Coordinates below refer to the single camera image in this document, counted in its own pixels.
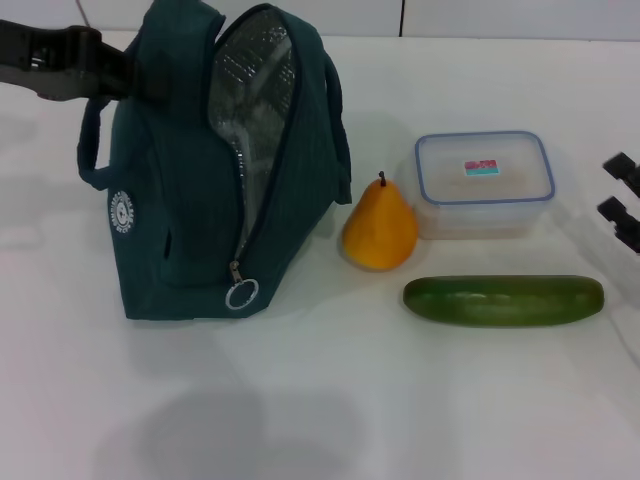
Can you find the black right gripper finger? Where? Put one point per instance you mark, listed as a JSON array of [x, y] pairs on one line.
[[625, 222], [625, 167]]

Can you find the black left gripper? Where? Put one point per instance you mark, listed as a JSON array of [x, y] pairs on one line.
[[17, 47]]

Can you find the green cucumber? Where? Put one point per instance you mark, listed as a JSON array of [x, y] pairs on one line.
[[500, 302]]

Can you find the dark teal insulated lunch bag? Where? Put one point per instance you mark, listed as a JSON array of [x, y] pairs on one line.
[[180, 200]]

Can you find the yellow orange pear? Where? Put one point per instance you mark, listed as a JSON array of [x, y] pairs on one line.
[[380, 230]]

